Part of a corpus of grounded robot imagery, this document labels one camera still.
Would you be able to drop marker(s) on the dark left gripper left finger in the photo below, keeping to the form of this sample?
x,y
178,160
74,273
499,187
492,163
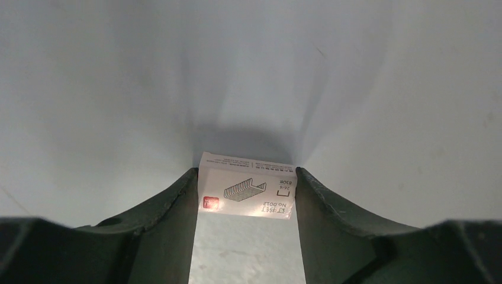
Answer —
x,y
150,243

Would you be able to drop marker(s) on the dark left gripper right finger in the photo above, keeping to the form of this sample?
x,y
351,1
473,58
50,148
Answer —
x,y
342,242

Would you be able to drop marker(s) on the white staple box sleeve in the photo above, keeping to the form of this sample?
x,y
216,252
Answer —
x,y
246,187

